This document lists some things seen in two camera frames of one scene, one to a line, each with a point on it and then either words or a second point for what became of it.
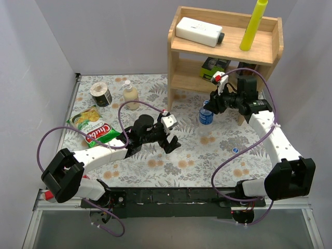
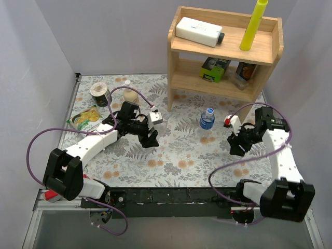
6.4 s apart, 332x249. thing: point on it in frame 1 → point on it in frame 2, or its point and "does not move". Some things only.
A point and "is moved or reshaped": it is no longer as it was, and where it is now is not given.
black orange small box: (245, 65) does not move
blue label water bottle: (206, 116) is moved or reshaped
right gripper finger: (211, 104) → (234, 140)
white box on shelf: (199, 31) does not move
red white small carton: (47, 196) does not move
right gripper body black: (216, 101) → (239, 140)
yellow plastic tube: (252, 28) does not move
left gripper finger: (172, 146) → (150, 141)
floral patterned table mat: (198, 147) does not move
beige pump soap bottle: (130, 94) does not move
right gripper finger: (219, 108) → (239, 146)
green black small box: (211, 65) does not move
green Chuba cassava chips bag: (93, 128) does not move
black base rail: (169, 203) does not move
